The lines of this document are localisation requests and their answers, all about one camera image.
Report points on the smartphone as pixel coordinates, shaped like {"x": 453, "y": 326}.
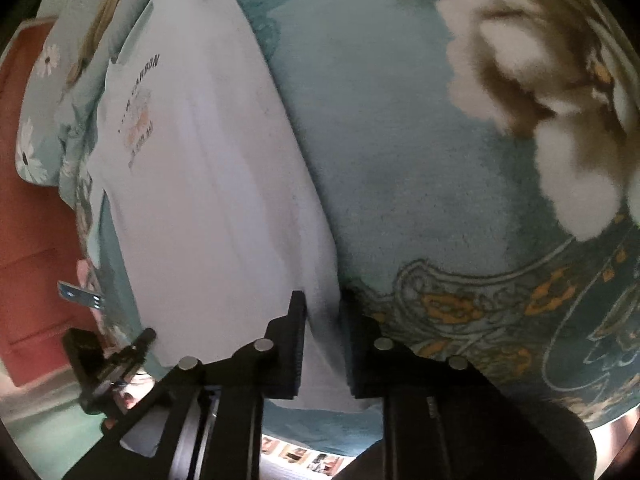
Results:
{"x": 80, "y": 295}

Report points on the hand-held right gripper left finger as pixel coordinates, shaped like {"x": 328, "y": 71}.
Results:
{"x": 297, "y": 345}

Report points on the teal floral blanket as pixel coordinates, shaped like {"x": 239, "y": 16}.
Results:
{"x": 425, "y": 160}

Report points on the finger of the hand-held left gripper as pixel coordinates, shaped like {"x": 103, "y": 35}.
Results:
{"x": 137, "y": 345}

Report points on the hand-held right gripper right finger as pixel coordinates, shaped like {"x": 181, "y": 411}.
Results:
{"x": 352, "y": 355}

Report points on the tan garment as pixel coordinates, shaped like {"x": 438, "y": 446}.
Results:
{"x": 107, "y": 10}

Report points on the person's left hand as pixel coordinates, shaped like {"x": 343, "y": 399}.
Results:
{"x": 131, "y": 399}

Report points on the pale blue t-shirt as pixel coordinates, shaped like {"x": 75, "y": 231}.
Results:
{"x": 210, "y": 185}

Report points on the grey daisy print duvet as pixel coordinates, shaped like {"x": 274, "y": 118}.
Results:
{"x": 55, "y": 95}

